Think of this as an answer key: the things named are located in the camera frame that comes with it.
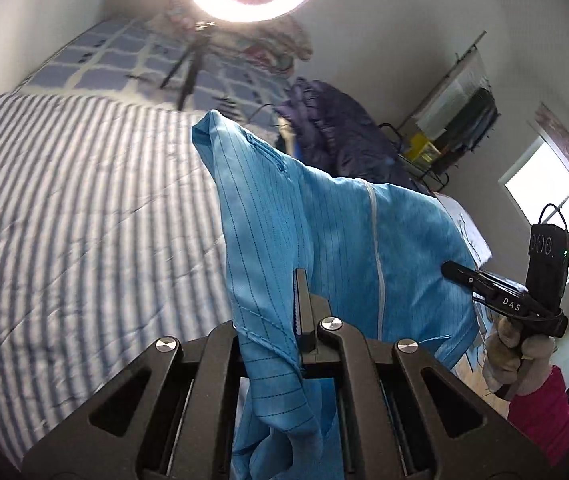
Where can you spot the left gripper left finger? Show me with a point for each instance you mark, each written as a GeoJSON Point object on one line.
{"type": "Point", "coordinates": [169, 414]}

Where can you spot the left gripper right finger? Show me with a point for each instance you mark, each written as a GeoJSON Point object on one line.
{"type": "Point", "coordinates": [403, 414]}

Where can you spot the light blue work coat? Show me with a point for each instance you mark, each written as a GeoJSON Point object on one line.
{"type": "Point", "coordinates": [374, 251]}

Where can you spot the magenta right sleeve forearm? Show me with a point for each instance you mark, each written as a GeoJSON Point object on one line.
{"type": "Point", "coordinates": [543, 416]}

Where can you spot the dark hanging clothes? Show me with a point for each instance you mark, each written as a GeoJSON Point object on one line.
{"type": "Point", "coordinates": [465, 130]}

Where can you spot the black clothes rack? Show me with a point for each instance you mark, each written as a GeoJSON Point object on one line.
{"type": "Point", "coordinates": [401, 134]}

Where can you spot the right gloved hand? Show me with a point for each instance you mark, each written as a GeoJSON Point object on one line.
{"type": "Point", "coordinates": [507, 352]}

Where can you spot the window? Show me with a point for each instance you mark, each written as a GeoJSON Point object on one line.
{"type": "Point", "coordinates": [538, 185]}

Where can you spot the yellow box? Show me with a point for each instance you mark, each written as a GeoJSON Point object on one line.
{"type": "Point", "coordinates": [421, 151]}

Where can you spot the striped blue white mattress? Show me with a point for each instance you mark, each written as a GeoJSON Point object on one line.
{"type": "Point", "coordinates": [110, 238]}

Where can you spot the striped hanging towel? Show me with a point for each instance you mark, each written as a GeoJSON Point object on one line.
{"type": "Point", "coordinates": [451, 95]}

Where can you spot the dark navy down jacket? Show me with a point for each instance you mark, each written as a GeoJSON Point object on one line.
{"type": "Point", "coordinates": [335, 134]}

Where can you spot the blue checkered bed sheet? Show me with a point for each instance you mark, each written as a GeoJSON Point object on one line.
{"type": "Point", "coordinates": [124, 61]}

